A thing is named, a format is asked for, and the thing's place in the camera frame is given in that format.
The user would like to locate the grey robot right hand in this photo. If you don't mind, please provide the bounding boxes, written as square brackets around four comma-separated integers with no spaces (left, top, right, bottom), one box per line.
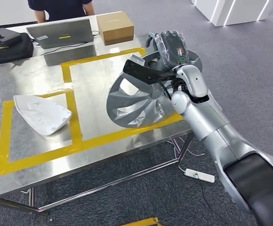
[146,30,190,72]

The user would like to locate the grey plastic wheel cover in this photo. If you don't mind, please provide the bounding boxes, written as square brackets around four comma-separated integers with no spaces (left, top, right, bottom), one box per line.
[106,49,203,129]

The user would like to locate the stainless steel workbench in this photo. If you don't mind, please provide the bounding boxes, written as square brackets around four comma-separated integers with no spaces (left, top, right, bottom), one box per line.
[0,12,195,216]

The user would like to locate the white plastic body part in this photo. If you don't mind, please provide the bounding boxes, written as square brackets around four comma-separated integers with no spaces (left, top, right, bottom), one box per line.
[13,94,72,137]

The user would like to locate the brown cardboard box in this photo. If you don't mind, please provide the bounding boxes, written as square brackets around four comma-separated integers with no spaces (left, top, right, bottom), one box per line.
[97,11,135,47]

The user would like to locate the white block with light strips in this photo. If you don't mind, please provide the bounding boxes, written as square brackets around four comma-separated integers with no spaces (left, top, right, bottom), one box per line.
[192,0,273,27]

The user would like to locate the white power strip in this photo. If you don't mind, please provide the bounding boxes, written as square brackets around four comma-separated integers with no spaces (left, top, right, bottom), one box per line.
[184,168,216,184]

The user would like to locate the grey laptop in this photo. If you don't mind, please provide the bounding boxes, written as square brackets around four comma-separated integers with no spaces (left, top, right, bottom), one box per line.
[26,18,94,50]

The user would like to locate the yellow tape double rectangle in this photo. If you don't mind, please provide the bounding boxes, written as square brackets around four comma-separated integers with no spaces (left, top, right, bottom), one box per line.
[0,47,184,176]

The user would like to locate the person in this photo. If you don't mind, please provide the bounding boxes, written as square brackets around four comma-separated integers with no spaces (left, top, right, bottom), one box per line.
[27,0,95,24]

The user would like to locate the yellow floor tape square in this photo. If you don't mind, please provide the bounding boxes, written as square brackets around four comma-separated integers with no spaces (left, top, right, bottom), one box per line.
[120,217,163,226]

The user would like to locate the black bag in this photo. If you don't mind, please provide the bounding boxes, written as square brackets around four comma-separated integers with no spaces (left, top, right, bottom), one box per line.
[0,32,34,67]

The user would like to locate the black device with yellow marks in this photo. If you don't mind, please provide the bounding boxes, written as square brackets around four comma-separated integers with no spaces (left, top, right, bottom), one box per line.
[0,27,22,48]

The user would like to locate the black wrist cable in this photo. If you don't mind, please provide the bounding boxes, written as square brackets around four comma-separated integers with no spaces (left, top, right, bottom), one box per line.
[158,79,186,100]

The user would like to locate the black camera mounting bracket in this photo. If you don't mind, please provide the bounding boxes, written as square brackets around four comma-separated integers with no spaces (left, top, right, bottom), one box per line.
[122,60,176,85]

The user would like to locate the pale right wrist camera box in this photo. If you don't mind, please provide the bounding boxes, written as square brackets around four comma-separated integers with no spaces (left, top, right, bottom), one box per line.
[130,54,146,67]

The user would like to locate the white floor cable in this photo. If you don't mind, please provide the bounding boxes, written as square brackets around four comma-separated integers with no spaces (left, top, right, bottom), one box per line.
[167,137,206,174]

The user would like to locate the black floor cable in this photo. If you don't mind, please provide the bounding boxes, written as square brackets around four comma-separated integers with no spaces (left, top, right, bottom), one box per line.
[196,176,222,226]

